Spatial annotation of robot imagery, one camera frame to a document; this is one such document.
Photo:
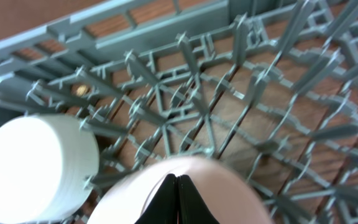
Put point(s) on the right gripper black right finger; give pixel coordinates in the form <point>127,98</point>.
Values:
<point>191,207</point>

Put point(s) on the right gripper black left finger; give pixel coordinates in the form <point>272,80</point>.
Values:
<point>163,208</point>

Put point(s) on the pink food bowl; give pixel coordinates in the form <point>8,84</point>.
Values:
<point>227,196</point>

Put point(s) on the cream shallow bowl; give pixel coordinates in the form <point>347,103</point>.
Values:
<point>45,163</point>

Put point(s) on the grey dishwasher rack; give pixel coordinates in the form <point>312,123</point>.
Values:
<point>268,88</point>

